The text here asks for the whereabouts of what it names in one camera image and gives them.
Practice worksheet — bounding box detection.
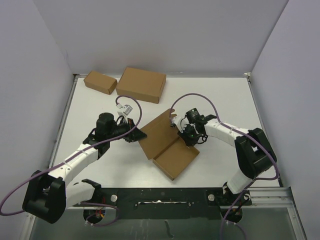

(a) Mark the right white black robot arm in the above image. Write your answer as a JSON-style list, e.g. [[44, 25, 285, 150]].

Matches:
[[171, 108, 277, 205]]

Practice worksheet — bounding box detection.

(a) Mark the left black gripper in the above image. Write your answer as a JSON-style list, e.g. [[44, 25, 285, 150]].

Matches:
[[107, 117, 147, 143]]

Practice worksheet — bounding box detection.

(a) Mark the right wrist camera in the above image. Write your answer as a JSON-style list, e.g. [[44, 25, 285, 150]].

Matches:
[[171, 115, 188, 133]]

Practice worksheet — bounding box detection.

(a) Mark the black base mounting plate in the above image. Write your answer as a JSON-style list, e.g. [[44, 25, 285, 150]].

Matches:
[[88, 187, 251, 220]]

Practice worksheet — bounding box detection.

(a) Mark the aluminium frame rail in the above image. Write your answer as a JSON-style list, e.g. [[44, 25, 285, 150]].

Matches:
[[249, 187, 294, 208]]

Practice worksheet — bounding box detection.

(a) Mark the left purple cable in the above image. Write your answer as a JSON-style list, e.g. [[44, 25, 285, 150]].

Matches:
[[0, 95, 144, 227]]

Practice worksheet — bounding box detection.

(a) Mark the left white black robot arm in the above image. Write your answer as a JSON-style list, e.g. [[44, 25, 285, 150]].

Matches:
[[22, 112, 147, 224]]

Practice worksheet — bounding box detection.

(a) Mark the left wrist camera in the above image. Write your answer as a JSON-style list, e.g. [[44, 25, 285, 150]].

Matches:
[[116, 103, 133, 119]]

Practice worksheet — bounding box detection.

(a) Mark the large closed cardboard box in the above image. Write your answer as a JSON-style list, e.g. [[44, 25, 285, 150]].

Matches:
[[116, 67, 167, 104]]

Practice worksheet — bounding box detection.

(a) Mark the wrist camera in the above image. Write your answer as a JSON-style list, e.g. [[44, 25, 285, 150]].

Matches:
[[171, 115, 188, 133], [116, 103, 133, 119]]

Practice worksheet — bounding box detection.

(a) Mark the small closed cardboard box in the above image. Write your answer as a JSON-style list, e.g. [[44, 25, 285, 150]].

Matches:
[[84, 70, 118, 95]]

